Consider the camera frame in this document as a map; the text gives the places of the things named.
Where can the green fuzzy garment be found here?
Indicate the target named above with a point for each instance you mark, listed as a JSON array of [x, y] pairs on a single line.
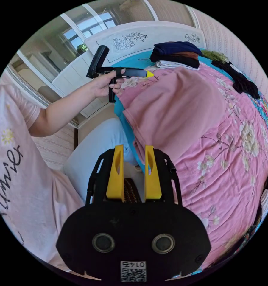
[[214, 55]]

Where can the person's left forearm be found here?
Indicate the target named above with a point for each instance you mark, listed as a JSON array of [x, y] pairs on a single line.
[[64, 111]]

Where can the person's body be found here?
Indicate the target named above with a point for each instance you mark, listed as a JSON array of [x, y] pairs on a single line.
[[24, 178]]

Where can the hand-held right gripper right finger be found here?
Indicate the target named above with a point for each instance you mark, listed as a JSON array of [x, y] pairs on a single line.
[[153, 181]]

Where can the window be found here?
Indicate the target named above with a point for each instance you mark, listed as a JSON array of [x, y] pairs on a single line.
[[84, 29]]

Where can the black garment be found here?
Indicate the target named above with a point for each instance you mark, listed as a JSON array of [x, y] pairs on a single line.
[[241, 78]]

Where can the bed with pink floral sheet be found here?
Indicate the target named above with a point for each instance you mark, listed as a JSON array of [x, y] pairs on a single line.
[[214, 169]]

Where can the person's left hand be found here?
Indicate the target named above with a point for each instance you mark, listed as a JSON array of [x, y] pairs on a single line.
[[102, 86]]

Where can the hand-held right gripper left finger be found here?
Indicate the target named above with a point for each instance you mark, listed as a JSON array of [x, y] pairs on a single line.
[[114, 178]]

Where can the light pink long sleeve jacket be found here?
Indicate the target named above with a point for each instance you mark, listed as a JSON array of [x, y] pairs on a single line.
[[169, 107]]

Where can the colourful patterned blanket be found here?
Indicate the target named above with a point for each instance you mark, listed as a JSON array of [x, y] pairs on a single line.
[[266, 111]]

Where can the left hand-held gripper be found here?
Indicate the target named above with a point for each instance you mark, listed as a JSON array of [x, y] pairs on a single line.
[[116, 73]]

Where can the pile of clothes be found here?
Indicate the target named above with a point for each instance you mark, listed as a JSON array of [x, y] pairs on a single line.
[[176, 54]]

